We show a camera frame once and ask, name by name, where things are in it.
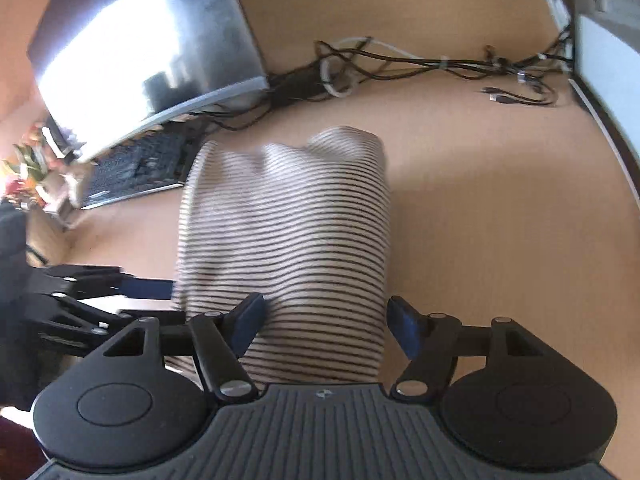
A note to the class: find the colourful flower bouquet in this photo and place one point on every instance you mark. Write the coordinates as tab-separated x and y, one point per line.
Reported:
30	165

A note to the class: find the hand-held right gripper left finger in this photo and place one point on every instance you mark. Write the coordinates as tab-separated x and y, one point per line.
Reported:
247	324

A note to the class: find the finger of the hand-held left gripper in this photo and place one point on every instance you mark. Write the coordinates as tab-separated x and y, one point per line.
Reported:
80	325
147	290

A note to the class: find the large dark computer monitor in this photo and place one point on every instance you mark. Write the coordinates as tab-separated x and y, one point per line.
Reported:
150	35

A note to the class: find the black computer keyboard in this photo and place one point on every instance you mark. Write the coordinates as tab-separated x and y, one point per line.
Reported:
135	165

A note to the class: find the white striped shirt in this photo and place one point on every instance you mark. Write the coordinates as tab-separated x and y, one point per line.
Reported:
285	240

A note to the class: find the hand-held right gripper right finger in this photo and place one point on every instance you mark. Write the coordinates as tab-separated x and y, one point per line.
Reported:
404	329

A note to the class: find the white-framed monitor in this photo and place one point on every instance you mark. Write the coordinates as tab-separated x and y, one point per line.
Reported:
607	60

